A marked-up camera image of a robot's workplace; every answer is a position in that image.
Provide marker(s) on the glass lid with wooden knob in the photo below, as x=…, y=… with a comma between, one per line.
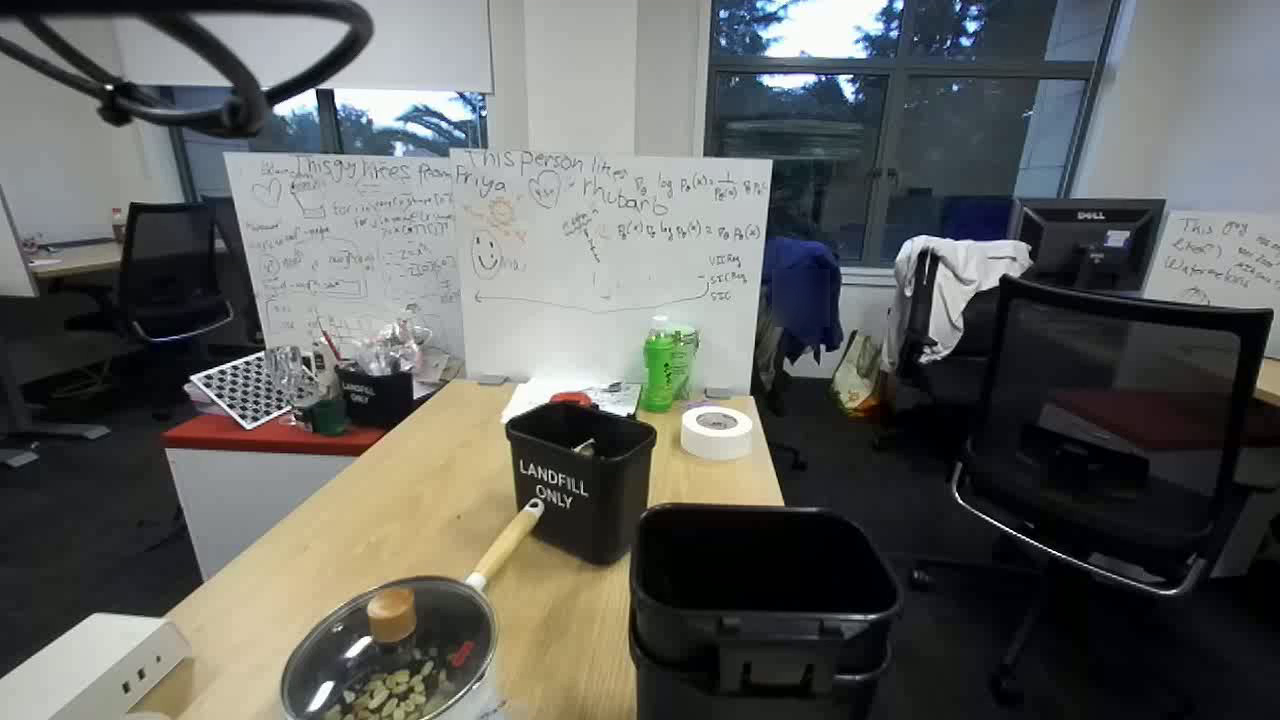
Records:
x=334, y=655

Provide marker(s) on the green plastic bottle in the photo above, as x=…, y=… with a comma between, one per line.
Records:
x=667, y=367

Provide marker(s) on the whiteboard with sun drawing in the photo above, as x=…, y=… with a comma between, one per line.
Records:
x=600, y=307

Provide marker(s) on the small red object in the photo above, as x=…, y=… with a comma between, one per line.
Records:
x=569, y=399

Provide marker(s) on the white tape roll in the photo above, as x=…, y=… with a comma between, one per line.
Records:
x=717, y=435

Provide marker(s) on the white paper sheet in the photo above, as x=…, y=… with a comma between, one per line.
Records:
x=533, y=399

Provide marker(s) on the small black landfill bin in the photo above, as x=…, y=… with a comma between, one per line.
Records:
x=580, y=482

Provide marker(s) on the blue jacket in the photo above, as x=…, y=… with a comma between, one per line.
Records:
x=803, y=295

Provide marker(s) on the colourful shopping bag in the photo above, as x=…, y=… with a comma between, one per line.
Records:
x=861, y=377

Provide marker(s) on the black bin with wrappers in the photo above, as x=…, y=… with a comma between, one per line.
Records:
x=377, y=399

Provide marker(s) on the chair holding white jacket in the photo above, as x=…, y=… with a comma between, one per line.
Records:
x=943, y=381

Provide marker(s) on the large black plastic bin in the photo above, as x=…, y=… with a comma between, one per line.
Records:
x=761, y=642

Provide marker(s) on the whiteboard with dense writing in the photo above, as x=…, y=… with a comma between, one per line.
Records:
x=344, y=266

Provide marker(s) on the white jacket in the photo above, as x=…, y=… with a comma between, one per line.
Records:
x=955, y=287

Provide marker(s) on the dark green cup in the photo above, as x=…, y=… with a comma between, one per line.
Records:
x=324, y=412

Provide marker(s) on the checkerboard calibration board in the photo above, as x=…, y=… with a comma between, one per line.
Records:
x=253, y=388

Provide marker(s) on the white roller blind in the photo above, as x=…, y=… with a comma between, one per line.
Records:
x=415, y=43

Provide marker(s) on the white cabinet with red top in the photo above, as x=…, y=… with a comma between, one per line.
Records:
x=242, y=502

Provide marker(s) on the black computer monitor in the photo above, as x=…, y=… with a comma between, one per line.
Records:
x=1086, y=245

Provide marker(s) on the black mesh office chair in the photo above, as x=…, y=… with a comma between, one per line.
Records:
x=1120, y=403

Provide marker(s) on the wooden office desk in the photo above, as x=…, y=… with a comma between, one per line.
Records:
x=73, y=263

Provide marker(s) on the small whiteboard with writing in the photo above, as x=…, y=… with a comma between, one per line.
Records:
x=1222, y=263

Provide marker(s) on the white control box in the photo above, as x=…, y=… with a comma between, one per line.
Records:
x=80, y=666

